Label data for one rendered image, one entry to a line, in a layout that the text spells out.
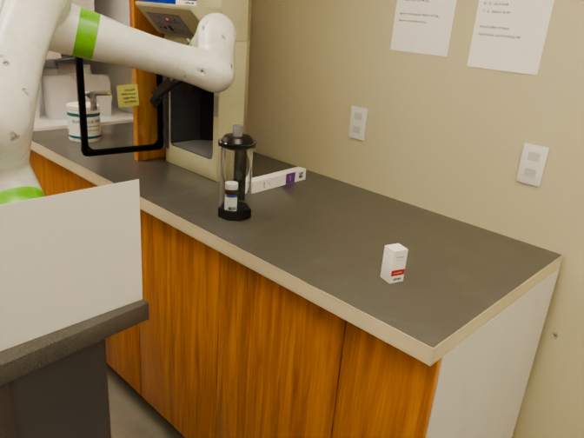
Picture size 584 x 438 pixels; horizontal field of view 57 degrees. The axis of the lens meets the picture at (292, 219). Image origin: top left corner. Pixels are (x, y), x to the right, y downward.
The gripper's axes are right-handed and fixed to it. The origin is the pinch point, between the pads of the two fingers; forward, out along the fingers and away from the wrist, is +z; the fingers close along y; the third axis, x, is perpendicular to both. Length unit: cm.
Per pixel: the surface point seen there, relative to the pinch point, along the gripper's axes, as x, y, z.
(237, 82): 7.9, -18.9, -10.3
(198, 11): -12.4, -8.4, -24.8
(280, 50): 1, -57, 0
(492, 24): 41, -52, -77
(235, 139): 27.5, 12.3, -29.9
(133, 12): -33.7, -11.7, 5.8
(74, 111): -28, 1, 59
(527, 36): 50, -50, -84
